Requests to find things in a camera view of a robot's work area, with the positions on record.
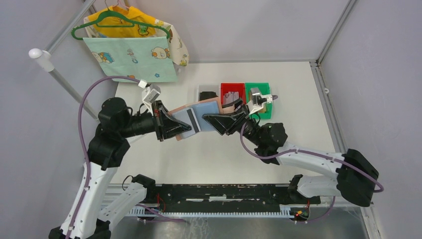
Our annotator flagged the yellow child shirt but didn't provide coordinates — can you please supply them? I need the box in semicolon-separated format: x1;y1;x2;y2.
85;5;166;38

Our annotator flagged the green clothes hanger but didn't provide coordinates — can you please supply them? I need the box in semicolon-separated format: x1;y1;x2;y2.
71;7;171;41

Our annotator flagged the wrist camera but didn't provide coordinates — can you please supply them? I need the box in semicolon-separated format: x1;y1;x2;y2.
246;88;277;116
141;84;161;112

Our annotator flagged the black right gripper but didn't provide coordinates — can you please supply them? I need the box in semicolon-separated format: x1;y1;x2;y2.
202;98;263;147

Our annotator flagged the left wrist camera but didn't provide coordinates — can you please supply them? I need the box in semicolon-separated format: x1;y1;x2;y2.
141;84;161;112

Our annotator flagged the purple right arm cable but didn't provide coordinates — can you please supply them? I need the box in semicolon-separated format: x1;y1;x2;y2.
239;96;385;194

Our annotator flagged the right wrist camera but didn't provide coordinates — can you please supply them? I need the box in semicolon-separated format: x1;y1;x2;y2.
246;88;277;116

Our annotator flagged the green plastic bin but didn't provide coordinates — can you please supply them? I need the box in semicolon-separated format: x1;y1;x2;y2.
245;83;274;120

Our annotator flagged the silver credit card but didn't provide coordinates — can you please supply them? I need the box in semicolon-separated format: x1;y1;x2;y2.
172;107;201;140

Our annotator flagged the white cable duct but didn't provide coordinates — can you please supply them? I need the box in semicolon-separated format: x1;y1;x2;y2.
126;205;299;219

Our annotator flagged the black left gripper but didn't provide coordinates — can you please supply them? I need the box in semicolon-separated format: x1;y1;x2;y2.
121;99;193;140

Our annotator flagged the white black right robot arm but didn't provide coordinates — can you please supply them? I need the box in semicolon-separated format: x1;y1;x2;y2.
202;102;384;207

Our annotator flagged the white plastic bin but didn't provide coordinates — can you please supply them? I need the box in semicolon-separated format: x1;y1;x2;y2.
197;84;220;101

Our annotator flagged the mint cartoon print cloth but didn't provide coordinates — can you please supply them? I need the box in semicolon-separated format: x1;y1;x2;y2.
83;37;178;83

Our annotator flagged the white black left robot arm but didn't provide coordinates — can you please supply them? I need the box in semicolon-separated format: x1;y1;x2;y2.
48;97;191;239

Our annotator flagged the silver cards stack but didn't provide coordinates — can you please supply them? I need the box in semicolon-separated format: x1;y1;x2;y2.
222;92;240;105

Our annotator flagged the red plastic bin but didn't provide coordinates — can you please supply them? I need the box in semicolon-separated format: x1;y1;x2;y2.
220;83;246;106

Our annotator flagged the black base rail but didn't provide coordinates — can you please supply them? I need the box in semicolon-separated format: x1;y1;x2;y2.
143;184;321;213

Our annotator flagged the gold cards stack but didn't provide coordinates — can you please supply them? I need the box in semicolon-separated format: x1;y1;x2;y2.
256;104;267;114

